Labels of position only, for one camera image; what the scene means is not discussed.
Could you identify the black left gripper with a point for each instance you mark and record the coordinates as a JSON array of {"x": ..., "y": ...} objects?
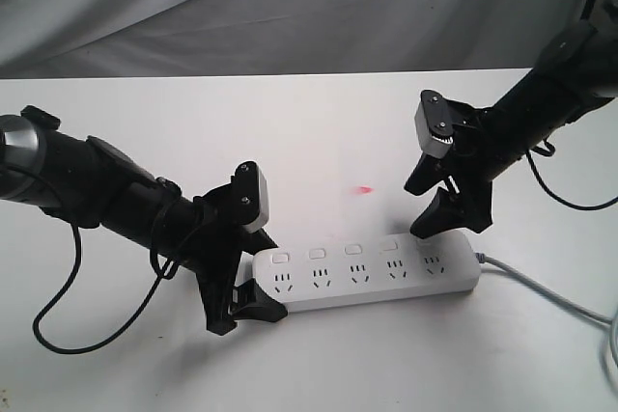
[{"x": 91, "y": 183}]

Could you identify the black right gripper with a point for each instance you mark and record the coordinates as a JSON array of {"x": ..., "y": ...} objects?
[{"x": 572, "y": 77}]

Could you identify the white five-socket power strip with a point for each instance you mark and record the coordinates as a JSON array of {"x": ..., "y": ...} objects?
[{"x": 317, "y": 276}]

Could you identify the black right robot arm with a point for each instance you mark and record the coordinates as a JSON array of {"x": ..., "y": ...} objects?
[{"x": 465, "y": 148}]

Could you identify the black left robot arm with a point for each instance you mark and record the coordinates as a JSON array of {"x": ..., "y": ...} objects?
[{"x": 22, "y": 152}]

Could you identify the grey backdrop cloth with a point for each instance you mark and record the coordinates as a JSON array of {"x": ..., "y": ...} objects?
[{"x": 135, "y": 38}]

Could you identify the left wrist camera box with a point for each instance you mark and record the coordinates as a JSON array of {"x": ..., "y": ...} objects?
[{"x": 250, "y": 197}]

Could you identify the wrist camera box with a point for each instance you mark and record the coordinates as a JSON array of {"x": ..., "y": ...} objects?
[
  {"x": 434, "y": 124},
  {"x": 250, "y": 197}
]

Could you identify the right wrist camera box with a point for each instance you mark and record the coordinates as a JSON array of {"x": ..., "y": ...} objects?
[{"x": 434, "y": 124}]

